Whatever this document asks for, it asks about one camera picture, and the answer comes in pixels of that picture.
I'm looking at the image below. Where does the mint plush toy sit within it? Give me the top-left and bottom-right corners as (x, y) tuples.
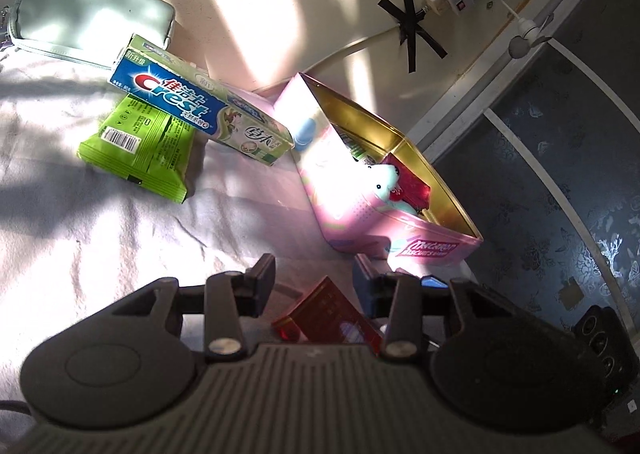
(363, 164), (418, 216)

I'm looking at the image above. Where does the mint green zipper pouch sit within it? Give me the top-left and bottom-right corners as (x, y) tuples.
(6, 0), (176, 69)

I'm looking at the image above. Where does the green Crest toothpaste box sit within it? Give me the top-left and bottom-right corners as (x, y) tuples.
(110, 34), (294, 165)

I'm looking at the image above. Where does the red small packet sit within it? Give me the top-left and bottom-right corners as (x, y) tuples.
(271, 277), (383, 354)

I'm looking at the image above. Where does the white window frame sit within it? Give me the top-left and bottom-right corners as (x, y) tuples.
(408, 0), (639, 338)

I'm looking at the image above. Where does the pink biscuit tin box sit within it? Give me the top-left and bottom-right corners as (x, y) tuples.
(274, 73), (483, 273)

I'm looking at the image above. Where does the black tape cross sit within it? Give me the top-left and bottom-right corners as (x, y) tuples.
(378, 0), (448, 74)

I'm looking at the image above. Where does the green wet wipes pack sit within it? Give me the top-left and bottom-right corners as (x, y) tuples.
(78, 95), (195, 204)

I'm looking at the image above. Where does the green flat package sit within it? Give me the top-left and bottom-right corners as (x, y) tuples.
(337, 130), (376, 166)

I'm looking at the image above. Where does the black device with buttons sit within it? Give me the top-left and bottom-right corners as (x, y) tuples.
(572, 305), (639, 410)

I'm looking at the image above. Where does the white bed sheet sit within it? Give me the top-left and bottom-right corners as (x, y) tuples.
(1, 48), (352, 399)

